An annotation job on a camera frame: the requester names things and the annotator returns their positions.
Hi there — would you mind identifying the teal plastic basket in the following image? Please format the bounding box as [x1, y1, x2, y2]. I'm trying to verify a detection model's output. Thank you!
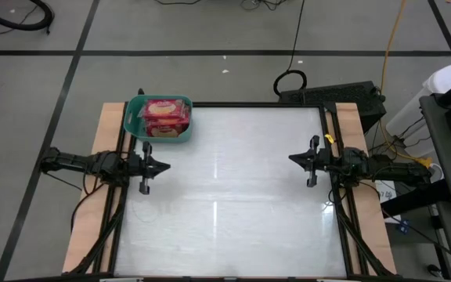
[124, 94, 193, 143]

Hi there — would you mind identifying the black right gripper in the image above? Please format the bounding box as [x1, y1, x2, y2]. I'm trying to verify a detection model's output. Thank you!
[288, 136, 330, 188]

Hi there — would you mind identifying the white paper sheet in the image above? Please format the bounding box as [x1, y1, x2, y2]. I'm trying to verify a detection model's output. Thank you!
[374, 182, 402, 225]

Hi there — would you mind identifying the yellow power cable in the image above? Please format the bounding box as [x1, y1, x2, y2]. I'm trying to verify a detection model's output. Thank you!
[379, 0, 433, 165]

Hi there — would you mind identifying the black vacuum hose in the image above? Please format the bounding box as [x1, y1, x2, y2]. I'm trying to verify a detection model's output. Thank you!
[0, 0, 56, 35]

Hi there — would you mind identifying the white plastic bin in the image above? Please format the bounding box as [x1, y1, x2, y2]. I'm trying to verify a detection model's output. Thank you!
[385, 64, 451, 157]

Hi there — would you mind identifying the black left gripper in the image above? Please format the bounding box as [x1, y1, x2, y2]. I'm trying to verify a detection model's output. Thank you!
[129, 141, 171, 196]

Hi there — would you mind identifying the red popcorn bag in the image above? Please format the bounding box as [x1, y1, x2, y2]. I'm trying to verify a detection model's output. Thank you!
[143, 117, 191, 139]
[141, 98, 190, 121]

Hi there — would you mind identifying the black looped floor cable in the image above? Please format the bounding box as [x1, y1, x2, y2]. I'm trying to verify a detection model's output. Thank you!
[273, 0, 308, 97]

